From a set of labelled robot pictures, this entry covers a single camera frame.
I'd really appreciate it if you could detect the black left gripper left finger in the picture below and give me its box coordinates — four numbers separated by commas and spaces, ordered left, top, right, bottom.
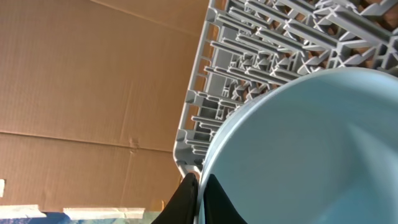
152, 172, 198, 224

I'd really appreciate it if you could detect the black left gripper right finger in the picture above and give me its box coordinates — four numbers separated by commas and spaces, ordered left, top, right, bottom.
203, 174, 247, 224

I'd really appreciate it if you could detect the light blue bowl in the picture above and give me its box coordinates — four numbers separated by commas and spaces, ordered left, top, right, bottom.
200, 68, 397, 223

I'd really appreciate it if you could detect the brown cardboard sheet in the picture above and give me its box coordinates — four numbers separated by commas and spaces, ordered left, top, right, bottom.
1, 0, 208, 212

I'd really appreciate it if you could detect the grey plastic dish rack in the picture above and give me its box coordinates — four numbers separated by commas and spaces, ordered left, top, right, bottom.
174, 0, 397, 175

